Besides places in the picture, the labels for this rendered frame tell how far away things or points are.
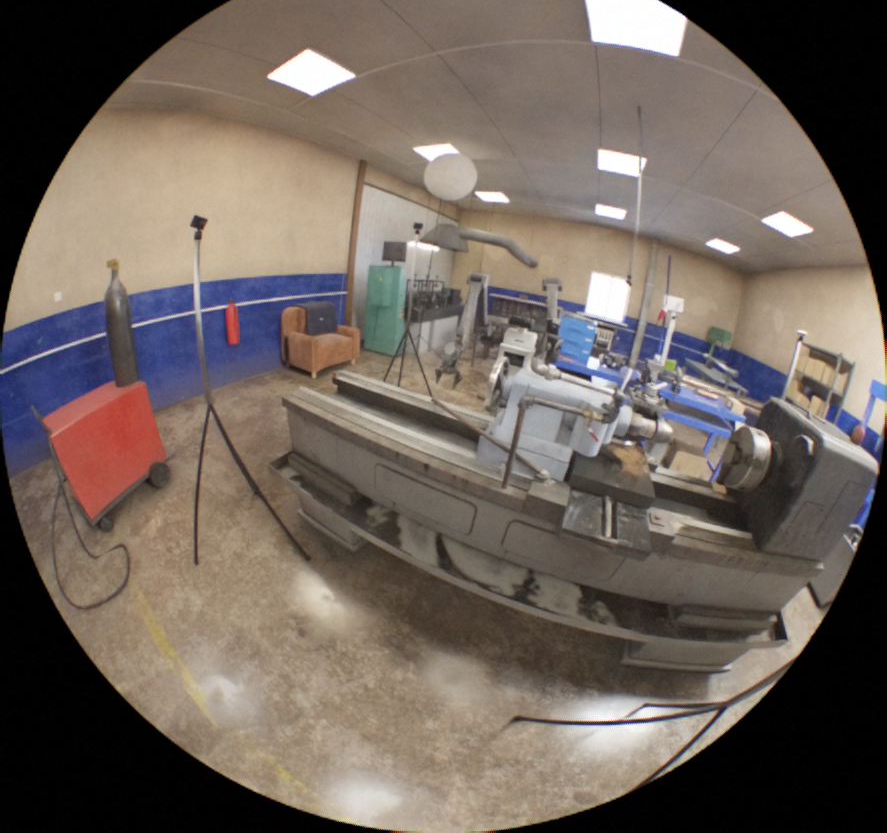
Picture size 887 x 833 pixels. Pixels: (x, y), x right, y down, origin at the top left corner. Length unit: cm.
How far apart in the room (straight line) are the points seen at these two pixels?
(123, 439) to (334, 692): 196
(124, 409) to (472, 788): 271
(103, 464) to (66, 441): 34
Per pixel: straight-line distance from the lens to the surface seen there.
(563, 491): 105
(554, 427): 108
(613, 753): 174
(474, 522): 121
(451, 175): 435
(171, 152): 407
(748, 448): 134
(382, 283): 484
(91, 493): 245
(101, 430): 236
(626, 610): 147
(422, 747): 149
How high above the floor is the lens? 148
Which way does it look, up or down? 22 degrees down
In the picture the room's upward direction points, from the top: 7 degrees clockwise
